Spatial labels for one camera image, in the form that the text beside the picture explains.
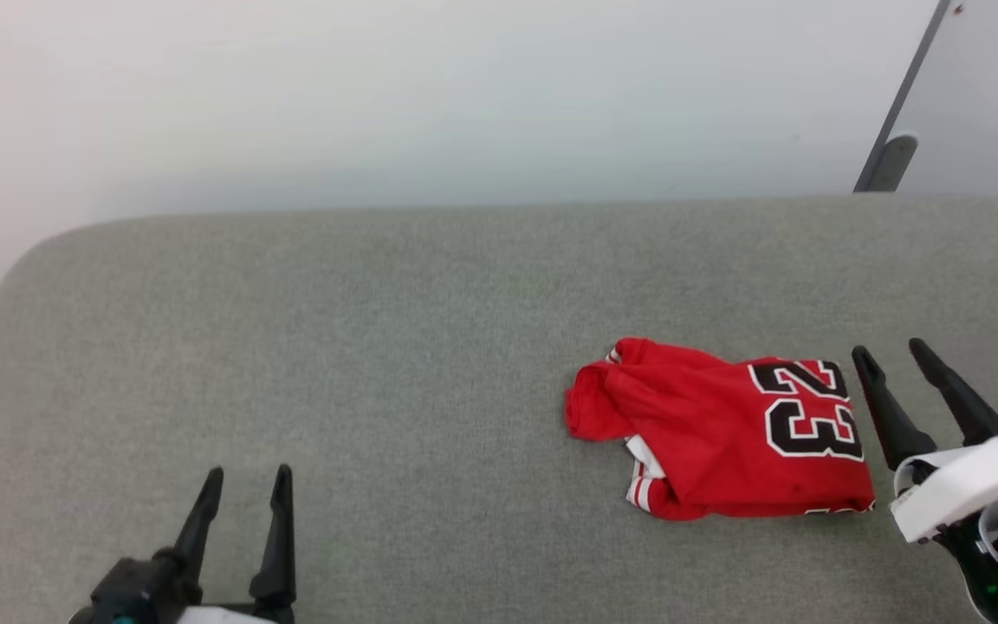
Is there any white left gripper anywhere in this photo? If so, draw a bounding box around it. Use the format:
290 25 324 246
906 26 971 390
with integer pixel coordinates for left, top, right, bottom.
68 463 297 624

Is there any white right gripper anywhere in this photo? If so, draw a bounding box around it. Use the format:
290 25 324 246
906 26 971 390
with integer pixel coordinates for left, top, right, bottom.
851 338 998 624

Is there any red basketball jersey number 23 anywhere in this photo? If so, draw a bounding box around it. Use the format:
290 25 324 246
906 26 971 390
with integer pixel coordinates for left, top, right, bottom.
564 336 877 523

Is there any grey metal post bracket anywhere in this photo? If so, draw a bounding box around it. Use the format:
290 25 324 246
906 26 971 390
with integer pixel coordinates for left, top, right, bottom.
868 134 919 193

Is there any grey metal frame post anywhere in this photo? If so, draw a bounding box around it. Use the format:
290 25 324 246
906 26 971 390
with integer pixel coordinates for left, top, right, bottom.
852 0 953 193

